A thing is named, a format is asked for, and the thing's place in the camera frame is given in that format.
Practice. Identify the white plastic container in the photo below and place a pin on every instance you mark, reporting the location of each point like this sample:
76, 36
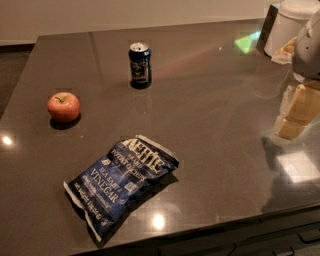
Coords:
291, 16

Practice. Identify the blue pepsi can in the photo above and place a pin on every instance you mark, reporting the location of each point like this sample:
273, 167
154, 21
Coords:
140, 65

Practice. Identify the blue kettle chip bag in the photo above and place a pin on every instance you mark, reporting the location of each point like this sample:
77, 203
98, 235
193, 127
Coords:
106, 190

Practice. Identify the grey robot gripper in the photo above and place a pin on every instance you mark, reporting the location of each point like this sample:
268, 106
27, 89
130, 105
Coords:
308, 53

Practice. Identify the red apple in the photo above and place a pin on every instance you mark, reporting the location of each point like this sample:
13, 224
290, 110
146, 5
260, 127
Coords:
63, 107

